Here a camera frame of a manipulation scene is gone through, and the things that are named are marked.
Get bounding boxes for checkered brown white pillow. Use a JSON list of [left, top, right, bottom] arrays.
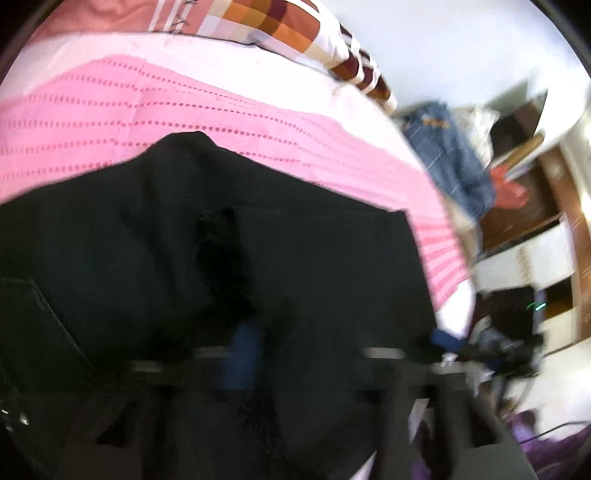
[[28, 0, 399, 114]]

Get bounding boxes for black pants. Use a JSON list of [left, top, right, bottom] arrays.
[[0, 130, 439, 480]]

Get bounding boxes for red cloth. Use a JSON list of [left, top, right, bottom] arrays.
[[488, 165, 531, 209]]

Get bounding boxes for wooden shelf unit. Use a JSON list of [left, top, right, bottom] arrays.
[[473, 76, 591, 354]]

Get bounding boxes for white cloth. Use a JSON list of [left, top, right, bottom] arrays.
[[457, 105, 502, 164]]

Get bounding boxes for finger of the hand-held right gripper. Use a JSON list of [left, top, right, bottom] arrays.
[[430, 329, 468, 355]]

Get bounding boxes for purple cloth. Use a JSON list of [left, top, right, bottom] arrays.
[[505, 410, 591, 480]]

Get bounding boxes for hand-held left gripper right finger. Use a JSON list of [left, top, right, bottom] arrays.
[[355, 346, 532, 480]]

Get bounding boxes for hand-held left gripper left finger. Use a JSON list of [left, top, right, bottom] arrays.
[[60, 323, 265, 480]]

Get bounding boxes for pink patterned bed sheet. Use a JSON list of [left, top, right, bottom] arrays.
[[0, 33, 476, 337]]

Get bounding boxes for blue denim jeans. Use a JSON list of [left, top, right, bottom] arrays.
[[404, 100, 498, 223]]

